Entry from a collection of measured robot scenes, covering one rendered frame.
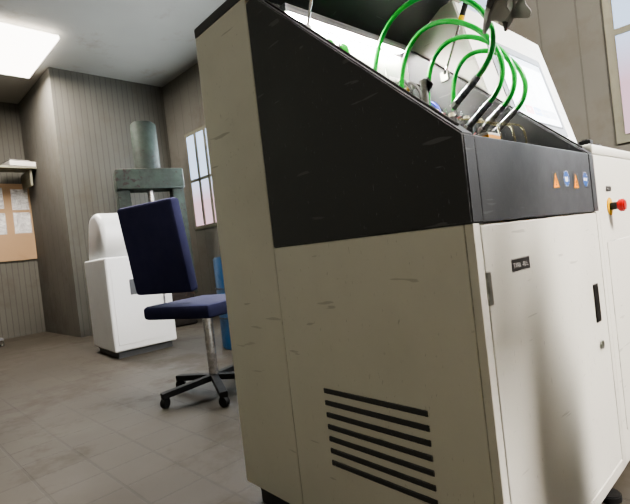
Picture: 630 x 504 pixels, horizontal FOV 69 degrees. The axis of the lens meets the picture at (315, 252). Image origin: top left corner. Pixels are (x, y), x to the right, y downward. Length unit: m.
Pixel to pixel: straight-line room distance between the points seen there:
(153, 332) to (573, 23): 4.02
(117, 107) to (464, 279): 6.40
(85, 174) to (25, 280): 2.01
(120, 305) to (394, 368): 3.57
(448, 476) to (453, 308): 0.33
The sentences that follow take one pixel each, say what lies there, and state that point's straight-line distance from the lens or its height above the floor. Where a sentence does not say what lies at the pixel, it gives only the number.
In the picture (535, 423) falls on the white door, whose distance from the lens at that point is 1.06.
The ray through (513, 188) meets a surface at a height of 0.85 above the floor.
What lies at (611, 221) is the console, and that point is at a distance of 1.60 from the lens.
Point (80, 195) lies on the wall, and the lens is 6.48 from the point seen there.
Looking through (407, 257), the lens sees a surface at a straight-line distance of 0.92.
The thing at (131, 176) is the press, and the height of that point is 1.87.
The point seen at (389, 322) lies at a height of 0.61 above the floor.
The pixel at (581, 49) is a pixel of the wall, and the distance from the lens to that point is 3.60.
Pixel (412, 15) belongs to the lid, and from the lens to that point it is 1.76.
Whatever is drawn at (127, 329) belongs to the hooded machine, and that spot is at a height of 0.25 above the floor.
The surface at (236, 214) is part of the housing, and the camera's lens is 1.37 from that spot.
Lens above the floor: 0.78
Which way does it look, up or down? 1 degrees down
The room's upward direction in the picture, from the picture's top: 7 degrees counter-clockwise
